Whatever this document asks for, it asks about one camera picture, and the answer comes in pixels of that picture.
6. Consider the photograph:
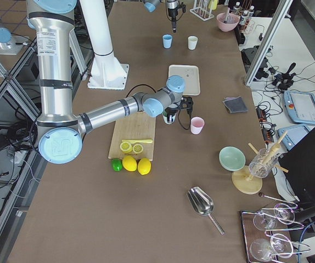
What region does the blue teach pendant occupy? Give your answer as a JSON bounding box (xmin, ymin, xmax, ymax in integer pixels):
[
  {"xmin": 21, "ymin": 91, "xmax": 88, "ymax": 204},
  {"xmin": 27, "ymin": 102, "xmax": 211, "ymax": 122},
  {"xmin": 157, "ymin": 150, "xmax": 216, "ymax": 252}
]
[
  {"xmin": 283, "ymin": 90, "xmax": 315, "ymax": 125},
  {"xmin": 277, "ymin": 123, "xmax": 311, "ymax": 151}
]

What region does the pink bowl with ice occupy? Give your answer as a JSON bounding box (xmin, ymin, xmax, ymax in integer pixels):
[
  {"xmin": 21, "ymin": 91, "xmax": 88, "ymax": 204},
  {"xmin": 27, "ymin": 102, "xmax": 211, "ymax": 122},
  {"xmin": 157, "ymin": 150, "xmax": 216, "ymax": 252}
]
[{"xmin": 216, "ymin": 13, "xmax": 240, "ymax": 32}]

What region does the metal scoop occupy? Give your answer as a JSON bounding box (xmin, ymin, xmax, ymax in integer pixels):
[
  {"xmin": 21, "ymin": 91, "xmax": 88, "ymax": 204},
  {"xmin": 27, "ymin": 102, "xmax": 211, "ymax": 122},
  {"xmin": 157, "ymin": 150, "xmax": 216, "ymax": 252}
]
[{"xmin": 187, "ymin": 186, "xmax": 225, "ymax": 235}]

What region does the white wire cup rack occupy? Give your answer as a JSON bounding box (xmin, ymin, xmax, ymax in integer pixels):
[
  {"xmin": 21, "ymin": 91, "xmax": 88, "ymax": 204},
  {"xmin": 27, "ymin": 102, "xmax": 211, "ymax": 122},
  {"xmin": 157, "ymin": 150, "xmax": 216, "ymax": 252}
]
[{"xmin": 190, "ymin": 0, "xmax": 215, "ymax": 21}]

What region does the mint green bowl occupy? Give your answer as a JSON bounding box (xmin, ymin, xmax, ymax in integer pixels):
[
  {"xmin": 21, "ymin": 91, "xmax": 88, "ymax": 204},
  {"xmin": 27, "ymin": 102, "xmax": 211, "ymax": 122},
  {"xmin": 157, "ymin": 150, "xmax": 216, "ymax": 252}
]
[{"xmin": 219, "ymin": 146, "xmax": 246, "ymax": 171}]

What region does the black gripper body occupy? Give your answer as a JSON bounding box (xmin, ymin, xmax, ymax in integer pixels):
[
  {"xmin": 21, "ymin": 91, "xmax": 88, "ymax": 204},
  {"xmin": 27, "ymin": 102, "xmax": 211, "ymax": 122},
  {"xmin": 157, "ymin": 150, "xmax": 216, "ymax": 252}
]
[
  {"xmin": 167, "ymin": 8, "xmax": 178, "ymax": 21},
  {"xmin": 163, "ymin": 106, "xmax": 179, "ymax": 117}
]

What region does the wooden cutting board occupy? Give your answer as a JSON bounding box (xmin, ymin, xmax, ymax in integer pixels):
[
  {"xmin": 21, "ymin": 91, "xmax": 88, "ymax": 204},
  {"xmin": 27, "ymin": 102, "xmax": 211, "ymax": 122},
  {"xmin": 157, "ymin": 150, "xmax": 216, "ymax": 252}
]
[{"xmin": 108, "ymin": 112, "xmax": 156, "ymax": 159}]

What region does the pink plastic cup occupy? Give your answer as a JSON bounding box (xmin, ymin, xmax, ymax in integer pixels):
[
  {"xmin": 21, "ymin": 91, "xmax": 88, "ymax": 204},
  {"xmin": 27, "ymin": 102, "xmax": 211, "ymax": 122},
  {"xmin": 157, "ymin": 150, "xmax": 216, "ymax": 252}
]
[{"xmin": 190, "ymin": 117, "xmax": 205, "ymax": 135}]

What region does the wine glass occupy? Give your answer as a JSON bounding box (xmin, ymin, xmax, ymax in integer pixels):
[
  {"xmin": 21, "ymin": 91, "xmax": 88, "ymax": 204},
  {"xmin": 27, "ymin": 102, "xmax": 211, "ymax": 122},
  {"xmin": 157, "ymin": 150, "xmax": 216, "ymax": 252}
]
[
  {"xmin": 253, "ymin": 203, "xmax": 295, "ymax": 231},
  {"xmin": 250, "ymin": 233, "xmax": 294, "ymax": 262}
]

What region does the lemon half slice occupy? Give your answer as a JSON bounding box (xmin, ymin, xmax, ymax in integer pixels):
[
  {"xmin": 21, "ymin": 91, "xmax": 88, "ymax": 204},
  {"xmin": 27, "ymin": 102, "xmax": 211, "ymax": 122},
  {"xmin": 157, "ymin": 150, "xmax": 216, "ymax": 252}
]
[
  {"xmin": 120, "ymin": 141, "xmax": 133, "ymax": 153},
  {"xmin": 132, "ymin": 144, "xmax": 144, "ymax": 155}
]

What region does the yellow plastic knife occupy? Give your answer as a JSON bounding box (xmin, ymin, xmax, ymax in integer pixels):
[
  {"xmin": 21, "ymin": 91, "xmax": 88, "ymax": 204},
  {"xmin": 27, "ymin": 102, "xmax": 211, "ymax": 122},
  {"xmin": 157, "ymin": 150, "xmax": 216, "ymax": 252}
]
[{"xmin": 121, "ymin": 139, "xmax": 153, "ymax": 144}]

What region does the cream rectangular tray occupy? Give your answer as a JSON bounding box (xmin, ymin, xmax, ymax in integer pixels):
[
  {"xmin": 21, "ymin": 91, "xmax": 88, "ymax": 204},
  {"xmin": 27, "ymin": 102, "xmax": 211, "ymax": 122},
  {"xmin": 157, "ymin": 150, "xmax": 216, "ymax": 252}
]
[{"xmin": 168, "ymin": 65, "xmax": 200, "ymax": 96}]

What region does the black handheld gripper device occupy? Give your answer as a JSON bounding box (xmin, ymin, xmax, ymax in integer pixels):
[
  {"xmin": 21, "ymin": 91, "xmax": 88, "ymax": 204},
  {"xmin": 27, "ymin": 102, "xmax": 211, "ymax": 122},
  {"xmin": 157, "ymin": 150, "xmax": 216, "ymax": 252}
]
[{"xmin": 272, "ymin": 62, "xmax": 296, "ymax": 93}]

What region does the grey folded cloth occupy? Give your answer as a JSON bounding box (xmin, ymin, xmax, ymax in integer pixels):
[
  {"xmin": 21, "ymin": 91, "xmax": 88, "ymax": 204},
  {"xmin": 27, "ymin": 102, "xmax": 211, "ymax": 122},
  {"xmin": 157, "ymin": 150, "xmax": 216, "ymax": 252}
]
[{"xmin": 223, "ymin": 96, "xmax": 248, "ymax": 114}]

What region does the whole yellow lemon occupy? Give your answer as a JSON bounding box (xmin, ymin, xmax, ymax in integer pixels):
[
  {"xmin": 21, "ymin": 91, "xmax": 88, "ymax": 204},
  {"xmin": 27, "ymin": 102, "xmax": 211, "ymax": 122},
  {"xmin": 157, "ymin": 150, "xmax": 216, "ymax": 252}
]
[
  {"xmin": 122, "ymin": 156, "xmax": 138, "ymax": 171},
  {"xmin": 137, "ymin": 158, "xmax": 151, "ymax": 175}
]

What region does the clear glass on stand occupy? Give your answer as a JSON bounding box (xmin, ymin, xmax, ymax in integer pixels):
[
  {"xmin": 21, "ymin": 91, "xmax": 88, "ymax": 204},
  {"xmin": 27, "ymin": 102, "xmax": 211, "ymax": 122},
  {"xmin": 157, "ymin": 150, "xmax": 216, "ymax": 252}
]
[{"xmin": 249, "ymin": 148, "xmax": 279, "ymax": 178}]

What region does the green lime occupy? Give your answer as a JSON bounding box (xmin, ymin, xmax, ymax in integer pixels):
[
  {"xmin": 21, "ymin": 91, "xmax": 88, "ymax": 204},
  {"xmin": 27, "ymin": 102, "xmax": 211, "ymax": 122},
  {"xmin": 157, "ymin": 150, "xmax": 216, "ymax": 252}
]
[{"xmin": 111, "ymin": 159, "xmax": 123, "ymax": 171}]

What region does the yellow cup on rack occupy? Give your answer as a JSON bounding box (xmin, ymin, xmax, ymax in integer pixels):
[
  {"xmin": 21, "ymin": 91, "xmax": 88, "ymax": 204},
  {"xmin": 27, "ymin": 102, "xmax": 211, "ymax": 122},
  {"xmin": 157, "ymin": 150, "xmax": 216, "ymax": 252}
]
[{"xmin": 208, "ymin": 0, "xmax": 218, "ymax": 10}]

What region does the metal muddler tool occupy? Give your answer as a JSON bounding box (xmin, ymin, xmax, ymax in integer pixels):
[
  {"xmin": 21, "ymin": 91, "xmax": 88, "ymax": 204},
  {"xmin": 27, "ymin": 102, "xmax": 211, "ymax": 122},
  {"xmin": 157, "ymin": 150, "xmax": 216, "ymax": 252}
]
[{"xmin": 223, "ymin": 8, "xmax": 230, "ymax": 24}]

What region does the cream plastic cup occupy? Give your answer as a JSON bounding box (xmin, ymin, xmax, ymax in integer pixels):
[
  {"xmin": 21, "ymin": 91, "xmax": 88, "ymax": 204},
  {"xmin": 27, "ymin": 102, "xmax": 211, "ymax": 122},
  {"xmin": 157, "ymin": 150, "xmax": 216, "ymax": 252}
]
[{"xmin": 188, "ymin": 36, "xmax": 198, "ymax": 50}]

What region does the aluminium frame post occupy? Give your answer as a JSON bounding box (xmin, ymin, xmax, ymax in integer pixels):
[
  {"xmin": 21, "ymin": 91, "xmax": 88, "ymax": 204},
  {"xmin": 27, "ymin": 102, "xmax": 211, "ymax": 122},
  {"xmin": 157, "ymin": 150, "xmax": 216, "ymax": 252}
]
[{"xmin": 244, "ymin": 0, "xmax": 293, "ymax": 87}]

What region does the wooden cup tree stand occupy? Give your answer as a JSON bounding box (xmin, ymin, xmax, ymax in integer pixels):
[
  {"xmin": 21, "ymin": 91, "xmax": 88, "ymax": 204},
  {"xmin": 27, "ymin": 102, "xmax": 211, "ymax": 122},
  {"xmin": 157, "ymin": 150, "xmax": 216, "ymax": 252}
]
[{"xmin": 232, "ymin": 131, "xmax": 289, "ymax": 195}]

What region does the green plastic cup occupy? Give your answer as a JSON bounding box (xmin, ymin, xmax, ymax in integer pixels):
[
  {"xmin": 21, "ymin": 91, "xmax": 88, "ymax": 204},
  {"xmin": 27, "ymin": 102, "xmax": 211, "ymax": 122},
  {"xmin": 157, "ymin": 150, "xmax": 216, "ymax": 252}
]
[{"xmin": 162, "ymin": 108, "xmax": 178, "ymax": 124}]

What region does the blue plastic cup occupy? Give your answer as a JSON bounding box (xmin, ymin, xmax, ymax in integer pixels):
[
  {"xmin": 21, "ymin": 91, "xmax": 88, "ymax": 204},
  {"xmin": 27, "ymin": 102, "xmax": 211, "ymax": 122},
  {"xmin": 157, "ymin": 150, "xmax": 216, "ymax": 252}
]
[{"xmin": 162, "ymin": 34, "xmax": 173, "ymax": 49}]

